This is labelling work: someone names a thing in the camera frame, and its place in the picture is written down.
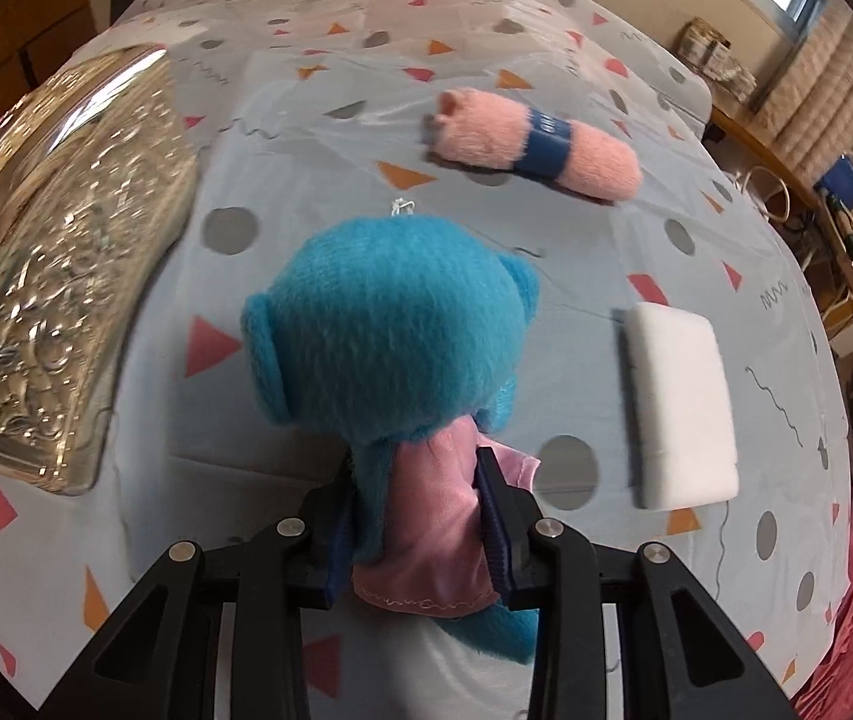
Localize patterned plastic tablecloth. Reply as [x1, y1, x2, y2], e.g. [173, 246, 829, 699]
[0, 0, 851, 720]

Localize white sponge block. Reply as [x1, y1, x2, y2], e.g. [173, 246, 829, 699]
[623, 304, 741, 511]

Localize blue box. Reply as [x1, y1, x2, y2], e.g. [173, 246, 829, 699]
[816, 154, 853, 203]

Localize beige patterned curtain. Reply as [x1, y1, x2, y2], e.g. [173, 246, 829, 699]
[760, 0, 853, 181]

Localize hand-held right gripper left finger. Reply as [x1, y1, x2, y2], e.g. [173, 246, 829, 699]
[37, 457, 359, 720]

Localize clear desk organizer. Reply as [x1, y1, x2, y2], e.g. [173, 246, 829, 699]
[677, 19, 761, 98]

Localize white round frame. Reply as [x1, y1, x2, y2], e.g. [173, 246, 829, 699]
[741, 165, 795, 226]

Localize ornate gold tray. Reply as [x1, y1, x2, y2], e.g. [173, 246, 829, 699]
[0, 45, 199, 496]

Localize long wooden desk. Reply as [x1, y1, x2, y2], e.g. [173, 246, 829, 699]
[707, 101, 853, 361]

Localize pink rolled towel blue band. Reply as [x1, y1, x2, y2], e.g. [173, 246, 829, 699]
[422, 88, 644, 205]

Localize blue plush toy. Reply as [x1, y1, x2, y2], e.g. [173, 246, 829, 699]
[241, 214, 543, 665]

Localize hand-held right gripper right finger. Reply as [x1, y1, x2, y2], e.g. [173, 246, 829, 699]
[475, 447, 795, 720]

